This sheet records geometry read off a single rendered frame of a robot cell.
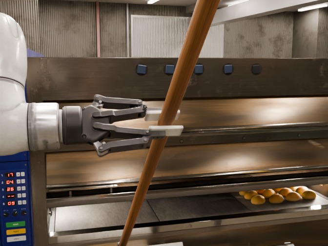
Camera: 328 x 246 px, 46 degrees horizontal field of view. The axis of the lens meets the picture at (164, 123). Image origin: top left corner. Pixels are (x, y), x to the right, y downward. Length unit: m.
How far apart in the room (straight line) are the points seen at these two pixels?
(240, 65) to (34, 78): 1.09
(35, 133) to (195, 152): 1.54
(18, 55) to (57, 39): 11.14
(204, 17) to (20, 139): 0.39
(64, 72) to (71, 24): 10.02
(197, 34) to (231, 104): 1.65
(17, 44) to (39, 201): 1.39
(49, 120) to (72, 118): 0.04
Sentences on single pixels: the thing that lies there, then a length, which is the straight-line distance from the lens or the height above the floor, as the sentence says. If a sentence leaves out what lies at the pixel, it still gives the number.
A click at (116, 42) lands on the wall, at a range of 12.17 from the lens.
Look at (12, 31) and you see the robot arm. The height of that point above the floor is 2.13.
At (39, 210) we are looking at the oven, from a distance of 2.14.
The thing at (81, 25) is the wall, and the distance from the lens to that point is 12.03.
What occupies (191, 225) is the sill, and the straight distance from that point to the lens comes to 2.29.
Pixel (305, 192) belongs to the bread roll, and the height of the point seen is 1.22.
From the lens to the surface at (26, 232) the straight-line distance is 2.15.
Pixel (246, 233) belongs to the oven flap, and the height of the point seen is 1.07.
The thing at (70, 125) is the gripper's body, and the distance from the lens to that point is 0.74.
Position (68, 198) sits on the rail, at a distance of 1.96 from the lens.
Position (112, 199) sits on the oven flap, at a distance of 1.98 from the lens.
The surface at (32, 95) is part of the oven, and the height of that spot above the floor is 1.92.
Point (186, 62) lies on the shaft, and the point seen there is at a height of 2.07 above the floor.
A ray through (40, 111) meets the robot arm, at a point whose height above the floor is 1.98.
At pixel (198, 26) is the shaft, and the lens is 0.58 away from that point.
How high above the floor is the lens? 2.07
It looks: 9 degrees down
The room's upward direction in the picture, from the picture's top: straight up
